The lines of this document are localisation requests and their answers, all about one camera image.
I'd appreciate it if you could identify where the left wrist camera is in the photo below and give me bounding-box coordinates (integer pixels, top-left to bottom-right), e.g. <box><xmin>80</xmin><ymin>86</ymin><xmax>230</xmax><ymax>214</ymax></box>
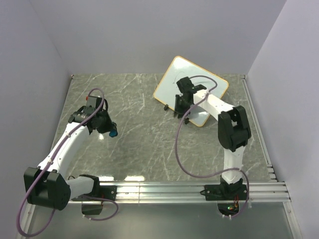
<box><xmin>85</xmin><ymin>96</ymin><xmax>103</xmax><ymax>110</ymax></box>

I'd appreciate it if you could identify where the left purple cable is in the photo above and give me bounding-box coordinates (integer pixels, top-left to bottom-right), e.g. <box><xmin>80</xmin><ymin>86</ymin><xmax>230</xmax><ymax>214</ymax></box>
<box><xmin>15</xmin><ymin>88</ymin><xmax>119</xmax><ymax>237</ymax></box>

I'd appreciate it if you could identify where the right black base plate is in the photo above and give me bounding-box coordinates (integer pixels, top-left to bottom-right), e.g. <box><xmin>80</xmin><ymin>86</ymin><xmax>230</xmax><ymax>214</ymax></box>
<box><xmin>200</xmin><ymin>184</ymin><xmax>249</xmax><ymax>201</ymax></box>

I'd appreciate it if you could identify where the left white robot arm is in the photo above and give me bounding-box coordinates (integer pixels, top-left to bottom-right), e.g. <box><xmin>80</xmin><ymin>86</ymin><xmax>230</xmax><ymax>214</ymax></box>
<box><xmin>23</xmin><ymin>106</ymin><xmax>118</xmax><ymax>211</ymax></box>

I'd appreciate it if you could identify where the yellow framed whiteboard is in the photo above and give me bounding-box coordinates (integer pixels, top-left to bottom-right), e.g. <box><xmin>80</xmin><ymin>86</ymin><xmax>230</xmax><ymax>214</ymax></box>
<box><xmin>154</xmin><ymin>56</ymin><xmax>229</xmax><ymax>127</ymax></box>

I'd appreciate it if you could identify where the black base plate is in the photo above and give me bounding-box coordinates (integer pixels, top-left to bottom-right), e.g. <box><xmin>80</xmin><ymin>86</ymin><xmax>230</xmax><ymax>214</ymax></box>
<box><xmin>200</xmin><ymin>184</ymin><xmax>249</xmax><ymax>201</ymax></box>
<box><xmin>71</xmin><ymin>185</ymin><xmax>117</xmax><ymax>201</ymax></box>

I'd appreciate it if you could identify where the aluminium mounting rail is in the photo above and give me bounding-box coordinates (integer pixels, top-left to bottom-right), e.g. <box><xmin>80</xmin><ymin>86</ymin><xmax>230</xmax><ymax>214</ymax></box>
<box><xmin>67</xmin><ymin>181</ymin><xmax>292</xmax><ymax>205</ymax></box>

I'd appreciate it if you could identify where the wire whiteboard stand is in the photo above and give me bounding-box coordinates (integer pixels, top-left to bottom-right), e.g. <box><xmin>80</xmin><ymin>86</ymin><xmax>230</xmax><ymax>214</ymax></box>
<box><xmin>163</xmin><ymin>104</ymin><xmax>190</xmax><ymax>124</ymax></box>

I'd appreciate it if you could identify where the blue whiteboard eraser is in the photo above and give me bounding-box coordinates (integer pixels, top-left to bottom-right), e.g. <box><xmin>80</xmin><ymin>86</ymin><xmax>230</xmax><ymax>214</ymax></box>
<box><xmin>109</xmin><ymin>129</ymin><xmax>118</xmax><ymax>137</ymax></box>

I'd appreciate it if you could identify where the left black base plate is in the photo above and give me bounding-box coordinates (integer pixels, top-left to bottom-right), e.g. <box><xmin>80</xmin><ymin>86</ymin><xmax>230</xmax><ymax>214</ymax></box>
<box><xmin>71</xmin><ymin>185</ymin><xmax>117</xmax><ymax>201</ymax></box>

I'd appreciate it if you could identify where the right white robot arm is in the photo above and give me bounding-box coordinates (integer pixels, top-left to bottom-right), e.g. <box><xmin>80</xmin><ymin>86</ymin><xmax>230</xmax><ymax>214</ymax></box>
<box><xmin>174</xmin><ymin>83</ymin><xmax>251</xmax><ymax>199</ymax></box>

